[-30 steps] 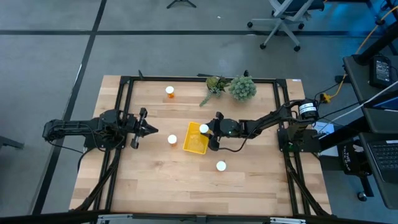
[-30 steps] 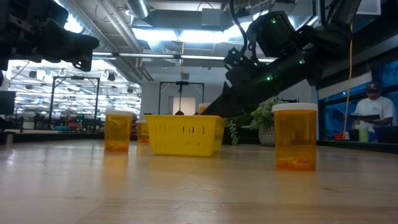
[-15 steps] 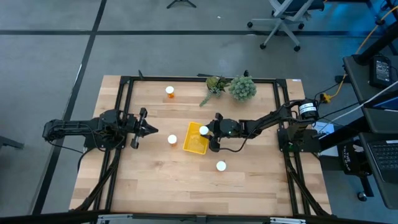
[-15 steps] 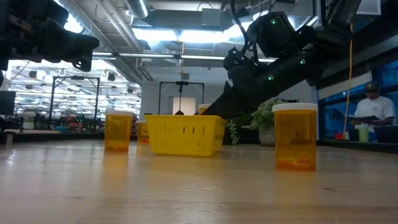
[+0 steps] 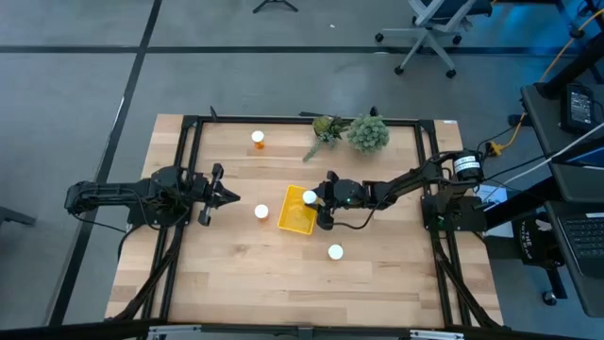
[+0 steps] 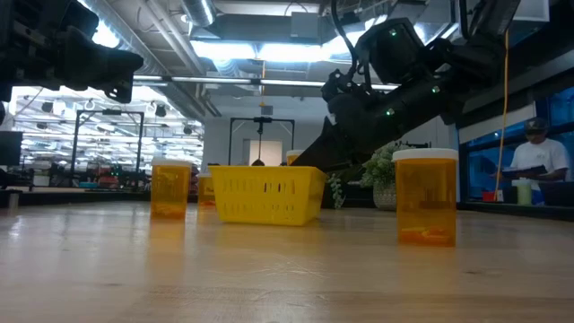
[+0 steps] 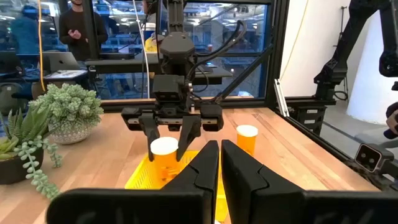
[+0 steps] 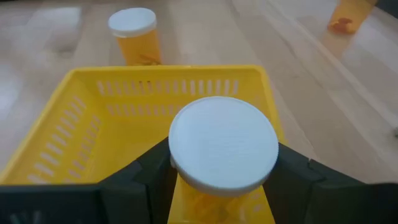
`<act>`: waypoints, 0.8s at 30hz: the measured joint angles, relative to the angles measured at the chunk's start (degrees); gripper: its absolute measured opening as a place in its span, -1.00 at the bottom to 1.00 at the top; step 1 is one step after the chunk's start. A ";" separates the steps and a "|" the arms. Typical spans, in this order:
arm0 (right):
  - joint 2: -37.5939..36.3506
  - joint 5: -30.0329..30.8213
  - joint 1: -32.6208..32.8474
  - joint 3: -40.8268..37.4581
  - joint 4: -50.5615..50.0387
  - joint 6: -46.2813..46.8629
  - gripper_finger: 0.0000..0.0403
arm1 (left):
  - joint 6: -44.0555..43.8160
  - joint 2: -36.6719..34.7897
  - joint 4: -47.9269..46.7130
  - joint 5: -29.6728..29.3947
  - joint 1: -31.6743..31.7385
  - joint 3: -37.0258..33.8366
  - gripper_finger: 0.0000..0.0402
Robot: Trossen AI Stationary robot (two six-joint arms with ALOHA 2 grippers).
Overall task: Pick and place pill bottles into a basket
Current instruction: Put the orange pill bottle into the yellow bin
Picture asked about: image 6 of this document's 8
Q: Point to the black monitor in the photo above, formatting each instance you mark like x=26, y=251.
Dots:
x=10, y=148

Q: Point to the black frame rig with camera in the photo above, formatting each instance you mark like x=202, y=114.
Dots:
x=230, y=143

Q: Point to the amber pill bottle white cap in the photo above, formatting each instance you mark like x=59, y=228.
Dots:
x=426, y=202
x=205, y=190
x=293, y=154
x=170, y=193

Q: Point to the silver ceiling air duct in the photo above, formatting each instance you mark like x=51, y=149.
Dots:
x=199, y=11

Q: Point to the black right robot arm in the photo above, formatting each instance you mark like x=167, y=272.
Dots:
x=471, y=58

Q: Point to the succulent plant in dark pot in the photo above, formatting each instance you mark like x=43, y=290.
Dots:
x=336, y=188

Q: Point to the standing person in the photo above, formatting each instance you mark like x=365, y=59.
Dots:
x=540, y=154

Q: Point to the bushy plant in white pot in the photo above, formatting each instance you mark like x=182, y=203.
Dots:
x=381, y=172

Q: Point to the black aluminium table frame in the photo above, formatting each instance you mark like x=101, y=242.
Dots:
x=89, y=198

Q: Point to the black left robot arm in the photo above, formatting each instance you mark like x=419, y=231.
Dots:
x=27, y=45

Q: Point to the dark clipboard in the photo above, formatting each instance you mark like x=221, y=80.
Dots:
x=524, y=171

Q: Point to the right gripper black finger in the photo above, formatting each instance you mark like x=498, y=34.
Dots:
x=329, y=148

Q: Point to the small red container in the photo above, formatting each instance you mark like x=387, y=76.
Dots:
x=489, y=196

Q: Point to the large black frame rig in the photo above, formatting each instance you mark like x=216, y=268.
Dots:
x=75, y=143

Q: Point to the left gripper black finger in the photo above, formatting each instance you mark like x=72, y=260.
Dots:
x=120, y=93
x=107, y=63

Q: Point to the pale green cup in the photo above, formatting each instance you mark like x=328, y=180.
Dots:
x=523, y=193

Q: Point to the yellow plastic slotted basket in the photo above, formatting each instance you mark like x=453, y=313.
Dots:
x=264, y=197

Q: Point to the long ceiling light bar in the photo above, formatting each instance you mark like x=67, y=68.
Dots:
x=251, y=81

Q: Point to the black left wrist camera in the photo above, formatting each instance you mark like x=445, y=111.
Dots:
x=78, y=18

